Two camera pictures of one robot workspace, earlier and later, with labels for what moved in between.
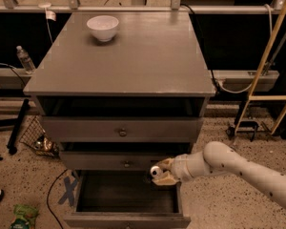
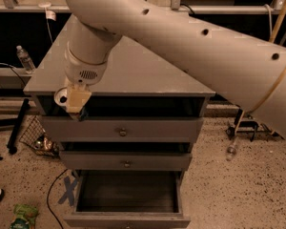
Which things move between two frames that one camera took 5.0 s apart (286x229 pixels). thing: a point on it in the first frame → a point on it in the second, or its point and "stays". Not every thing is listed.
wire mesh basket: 36,137 stays
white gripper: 180,168 → 82,72
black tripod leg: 15,123 stays
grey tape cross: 69,194 stays
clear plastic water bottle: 26,60 stays
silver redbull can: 155,172 → 61,96
